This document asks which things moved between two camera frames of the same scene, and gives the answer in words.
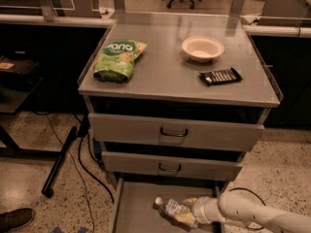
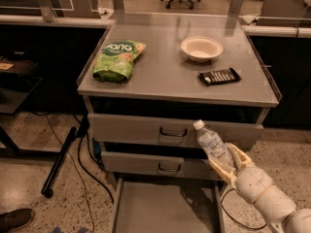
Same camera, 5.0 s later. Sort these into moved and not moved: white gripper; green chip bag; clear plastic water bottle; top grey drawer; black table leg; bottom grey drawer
Moved: white gripper; clear plastic water bottle
Not moved: green chip bag; bottom grey drawer; top grey drawer; black table leg
